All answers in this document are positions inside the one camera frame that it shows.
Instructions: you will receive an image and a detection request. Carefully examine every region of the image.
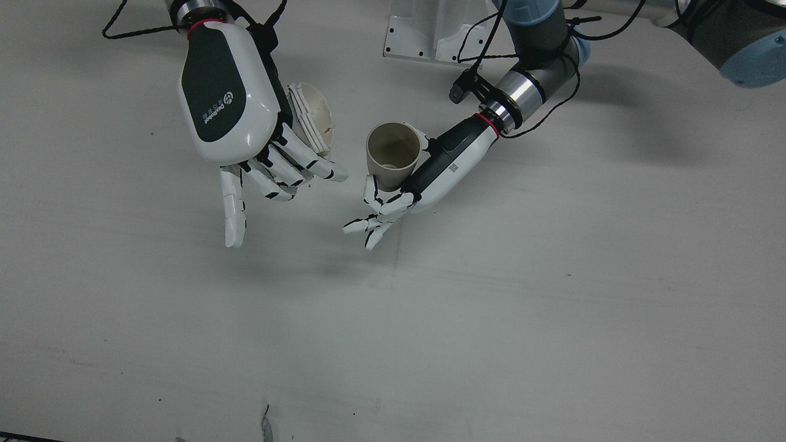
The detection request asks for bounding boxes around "beige paper cup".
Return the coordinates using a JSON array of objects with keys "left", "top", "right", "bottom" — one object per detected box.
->
[{"left": 366, "top": 122, "right": 423, "bottom": 191}]

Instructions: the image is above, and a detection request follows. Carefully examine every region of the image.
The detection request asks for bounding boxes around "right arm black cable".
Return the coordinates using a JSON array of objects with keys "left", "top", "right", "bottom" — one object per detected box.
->
[{"left": 101, "top": 0, "right": 289, "bottom": 41}]

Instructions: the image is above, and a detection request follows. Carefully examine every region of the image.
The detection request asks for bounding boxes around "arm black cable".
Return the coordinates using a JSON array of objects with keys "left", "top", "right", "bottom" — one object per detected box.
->
[
  {"left": 101, "top": 0, "right": 289, "bottom": 41},
  {"left": 454, "top": 0, "right": 652, "bottom": 139}
]

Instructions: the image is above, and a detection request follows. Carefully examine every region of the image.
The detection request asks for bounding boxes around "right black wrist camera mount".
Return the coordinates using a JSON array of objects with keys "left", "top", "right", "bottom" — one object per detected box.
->
[{"left": 243, "top": 18, "right": 280, "bottom": 59}]

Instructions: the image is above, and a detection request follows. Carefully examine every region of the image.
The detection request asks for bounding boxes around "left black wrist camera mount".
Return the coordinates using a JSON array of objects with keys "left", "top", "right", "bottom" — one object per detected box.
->
[{"left": 448, "top": 66, "right": 495, "bottom": 105}]

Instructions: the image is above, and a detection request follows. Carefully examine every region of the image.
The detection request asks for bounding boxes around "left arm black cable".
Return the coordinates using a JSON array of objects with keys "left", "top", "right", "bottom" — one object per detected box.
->
[{"left": 454, "top": 0, "right": 652, "bottom": 139}]

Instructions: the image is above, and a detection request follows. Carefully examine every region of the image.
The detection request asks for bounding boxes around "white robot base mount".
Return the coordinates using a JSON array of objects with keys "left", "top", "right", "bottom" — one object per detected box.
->
[{"left": 383, "top": 0, "right": 492, "bottom": 65}]

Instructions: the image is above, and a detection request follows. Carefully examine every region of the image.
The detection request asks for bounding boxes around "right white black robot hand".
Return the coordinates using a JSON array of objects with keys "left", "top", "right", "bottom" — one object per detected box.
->
[{"left": 177, "top": 18, "right": 348, "bottom": 249}]

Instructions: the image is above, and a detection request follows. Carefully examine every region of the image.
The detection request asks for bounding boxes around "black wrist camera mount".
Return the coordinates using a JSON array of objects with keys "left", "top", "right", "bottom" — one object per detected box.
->
[
  {"left": 448, "top": 66, "right": 495, "bottom": 105},
  {"left": 243, "top": 18, "right": 280, "bottom": 59}
]

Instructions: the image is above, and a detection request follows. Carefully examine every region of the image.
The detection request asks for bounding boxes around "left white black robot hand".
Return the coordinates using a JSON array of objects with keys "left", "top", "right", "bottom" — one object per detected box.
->
[{"left": 343, "top": 114, "right": 499, "bottom": 251}]

